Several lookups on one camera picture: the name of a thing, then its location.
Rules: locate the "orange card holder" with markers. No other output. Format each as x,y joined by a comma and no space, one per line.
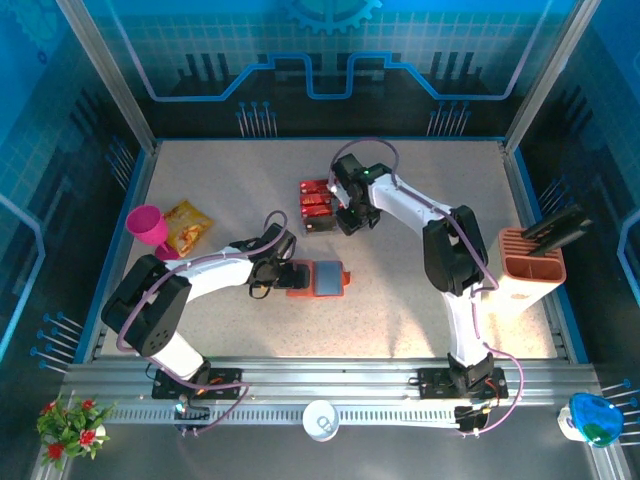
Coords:
327,277

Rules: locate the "pink plastic goblet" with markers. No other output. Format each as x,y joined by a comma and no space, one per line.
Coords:
145,225

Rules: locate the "yellow snack bag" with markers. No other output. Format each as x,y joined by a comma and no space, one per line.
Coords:
190,225

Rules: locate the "white round tin can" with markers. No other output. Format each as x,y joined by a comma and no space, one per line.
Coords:
320,422

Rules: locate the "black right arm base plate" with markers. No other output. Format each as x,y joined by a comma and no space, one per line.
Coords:
435,382

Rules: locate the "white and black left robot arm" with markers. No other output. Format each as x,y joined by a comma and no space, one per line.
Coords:
215,272

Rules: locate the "artificial plant with red flowers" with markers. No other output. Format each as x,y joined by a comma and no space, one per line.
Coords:
70,430

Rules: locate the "black credit card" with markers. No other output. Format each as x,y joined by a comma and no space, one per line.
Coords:
320,222

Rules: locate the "red packets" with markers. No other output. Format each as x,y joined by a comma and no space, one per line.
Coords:
309,231

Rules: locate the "orange and white knife block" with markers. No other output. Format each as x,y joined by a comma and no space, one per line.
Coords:
520,300

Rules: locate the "aluminium mounting rail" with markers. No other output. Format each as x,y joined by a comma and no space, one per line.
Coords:
325,375

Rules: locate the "red credit card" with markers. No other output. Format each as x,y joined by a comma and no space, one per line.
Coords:
312,187
315,200
317,210

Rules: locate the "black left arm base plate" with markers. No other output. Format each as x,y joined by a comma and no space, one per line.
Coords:
225,382

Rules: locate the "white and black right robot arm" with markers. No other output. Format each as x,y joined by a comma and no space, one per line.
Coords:
405,200

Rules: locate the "aluminium frame post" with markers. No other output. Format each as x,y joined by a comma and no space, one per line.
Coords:
550,75
105,65

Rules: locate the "white jar with blue lid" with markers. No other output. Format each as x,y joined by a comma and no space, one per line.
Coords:
595,417

